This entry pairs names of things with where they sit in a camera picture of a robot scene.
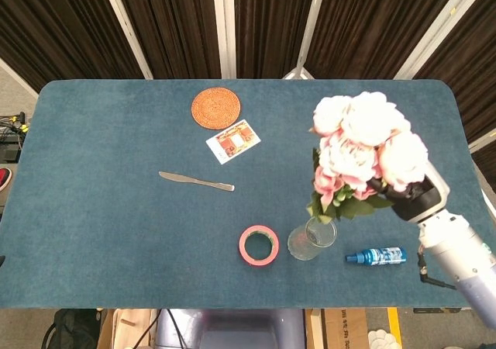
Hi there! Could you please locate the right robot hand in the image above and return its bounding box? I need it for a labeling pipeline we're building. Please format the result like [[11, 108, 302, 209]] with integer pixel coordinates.
[[367, 162, 451, 224]]

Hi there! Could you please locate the pink artificial flower bouquet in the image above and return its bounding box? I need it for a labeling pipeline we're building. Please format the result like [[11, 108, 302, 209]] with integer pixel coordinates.
[[307, 91, 429, 225]]

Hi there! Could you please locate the textured clear glass vase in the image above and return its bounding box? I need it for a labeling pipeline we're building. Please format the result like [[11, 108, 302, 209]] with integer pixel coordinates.
[[287, 216, 338, 261]]

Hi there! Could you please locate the blue spray bottle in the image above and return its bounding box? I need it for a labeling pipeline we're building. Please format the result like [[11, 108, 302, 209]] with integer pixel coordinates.
[[345, 247, 408, 268]]

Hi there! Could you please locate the dark brown curtain panel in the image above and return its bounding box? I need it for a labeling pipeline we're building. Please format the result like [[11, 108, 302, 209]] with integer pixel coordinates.
[[0, 0, 145, 94], [305, 0, 467, 81], [233, 0, 319, 80], [413, 0, 496, 183], [112, 0, 226, 81]]

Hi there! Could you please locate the brown cardboard box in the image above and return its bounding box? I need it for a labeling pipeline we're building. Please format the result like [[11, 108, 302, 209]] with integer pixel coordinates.
[[322, 308, 370, 349]]

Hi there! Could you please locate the red tape roll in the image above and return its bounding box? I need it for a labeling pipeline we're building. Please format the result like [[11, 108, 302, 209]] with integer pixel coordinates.
[[238, 225, 281, 268]]

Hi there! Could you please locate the red and white card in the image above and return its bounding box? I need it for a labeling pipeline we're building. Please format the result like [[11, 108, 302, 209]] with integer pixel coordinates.
[[205, 119, 262, 166]]

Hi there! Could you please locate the round woven rattan coaster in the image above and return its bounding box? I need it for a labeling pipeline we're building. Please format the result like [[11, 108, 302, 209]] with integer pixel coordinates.
[[191, 87, 242, 130]]

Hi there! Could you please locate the silver table knife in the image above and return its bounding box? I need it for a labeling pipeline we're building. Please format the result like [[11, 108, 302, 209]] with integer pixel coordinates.
[[158, 171, 236, 192]]

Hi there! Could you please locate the grey robot torso base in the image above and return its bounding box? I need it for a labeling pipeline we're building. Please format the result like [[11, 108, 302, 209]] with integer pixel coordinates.
[[153, 308, 305, 349]]

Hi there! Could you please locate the blue velvet tablecloth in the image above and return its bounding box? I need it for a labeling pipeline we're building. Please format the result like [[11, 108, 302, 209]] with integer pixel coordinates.
[[0, 78, 496, 310]]

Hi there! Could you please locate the light wooden board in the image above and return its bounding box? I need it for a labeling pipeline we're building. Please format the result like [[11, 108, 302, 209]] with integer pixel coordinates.
[[95, 308, 157, 349]]

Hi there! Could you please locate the black bag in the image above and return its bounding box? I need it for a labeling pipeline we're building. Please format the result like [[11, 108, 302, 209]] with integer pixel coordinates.
[[41, 308, 106, 349]]

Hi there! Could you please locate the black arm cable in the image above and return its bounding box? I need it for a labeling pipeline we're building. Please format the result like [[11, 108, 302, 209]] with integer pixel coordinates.
[[416, 243, 457, 290]]

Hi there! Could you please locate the white partition post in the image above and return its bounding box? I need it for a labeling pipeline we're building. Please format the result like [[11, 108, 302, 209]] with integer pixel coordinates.
[[281, 0, 331, 81], [212, 0, 238, 80], [98, 0, 154, 81], [394, 0, 476, 81]]

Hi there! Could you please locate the black cable bundle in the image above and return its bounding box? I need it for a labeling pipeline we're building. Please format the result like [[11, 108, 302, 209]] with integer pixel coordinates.
[[0, 110, 31, 164]]

